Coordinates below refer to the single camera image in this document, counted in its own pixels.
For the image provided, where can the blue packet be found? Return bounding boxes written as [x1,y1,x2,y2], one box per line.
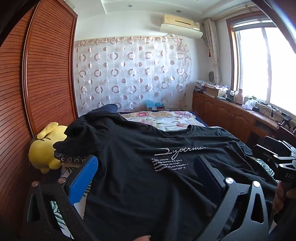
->
[145,100,165,112]

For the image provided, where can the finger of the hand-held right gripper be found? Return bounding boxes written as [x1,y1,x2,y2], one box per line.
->
[252,145,281,165]
[264,136,296,154]

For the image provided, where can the yellow plush toy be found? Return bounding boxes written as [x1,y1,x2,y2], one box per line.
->
[28,122,68,174]

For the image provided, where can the wooden slatted wardrobe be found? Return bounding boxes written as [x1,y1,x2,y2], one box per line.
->
[0,0,78,232]

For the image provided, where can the wooden-framed window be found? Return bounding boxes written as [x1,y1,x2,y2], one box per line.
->
[227,11,296,116]

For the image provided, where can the wall air conditioner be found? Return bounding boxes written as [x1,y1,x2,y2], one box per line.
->
[160,14,203,39]

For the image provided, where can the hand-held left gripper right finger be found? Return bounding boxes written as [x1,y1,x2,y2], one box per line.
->
[196,155,275,241]

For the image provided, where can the folded navy garment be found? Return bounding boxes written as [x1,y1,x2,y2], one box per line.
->
[102,103,122,114]

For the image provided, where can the person's right hand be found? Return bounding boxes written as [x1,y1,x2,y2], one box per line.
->
[272,181,288,217]

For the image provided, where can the black printed t-shirt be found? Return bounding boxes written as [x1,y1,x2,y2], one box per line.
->
[54,107,278,241]

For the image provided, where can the folded dark circle-patterned cloth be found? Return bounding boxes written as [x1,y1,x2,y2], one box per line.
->
[54,151,88,164]

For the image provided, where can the circle-patterned sheer wall curtain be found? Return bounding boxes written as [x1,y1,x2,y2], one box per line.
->
[74,36,192,113]

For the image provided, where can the leaf-print bed sheet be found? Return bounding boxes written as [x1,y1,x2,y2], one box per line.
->
[50,160,279,239]

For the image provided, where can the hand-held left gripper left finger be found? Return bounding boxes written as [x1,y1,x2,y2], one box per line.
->
[26,155,100,241]

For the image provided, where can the floral window curtain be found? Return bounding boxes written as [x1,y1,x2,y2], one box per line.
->
[203,18,223,85]

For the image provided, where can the long wooden cabinet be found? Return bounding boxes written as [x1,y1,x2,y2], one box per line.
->
[192,90,296,149]

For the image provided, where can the open cardboard box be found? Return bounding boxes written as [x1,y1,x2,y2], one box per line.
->
[203,86,228,98]

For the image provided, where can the person's left hand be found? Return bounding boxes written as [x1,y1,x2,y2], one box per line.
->
[125,235,152,241]

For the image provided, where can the floral blanket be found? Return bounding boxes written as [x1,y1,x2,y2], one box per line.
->
[118,111,206,132]

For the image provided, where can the small black tripod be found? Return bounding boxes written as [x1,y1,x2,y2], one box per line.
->
[276,116,293,130]

